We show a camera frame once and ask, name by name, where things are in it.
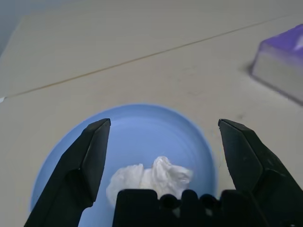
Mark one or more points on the white tissue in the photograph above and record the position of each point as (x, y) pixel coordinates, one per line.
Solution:
(165, 175)

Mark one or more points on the blue plate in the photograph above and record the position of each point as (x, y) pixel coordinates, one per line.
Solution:
(142, 137)

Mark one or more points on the purple tissue pack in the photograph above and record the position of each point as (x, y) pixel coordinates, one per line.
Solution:
(279, 63)

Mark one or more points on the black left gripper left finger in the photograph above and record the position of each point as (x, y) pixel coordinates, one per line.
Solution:
(71, 179)

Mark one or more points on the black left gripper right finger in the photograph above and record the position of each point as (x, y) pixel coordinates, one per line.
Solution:
(272, 189)

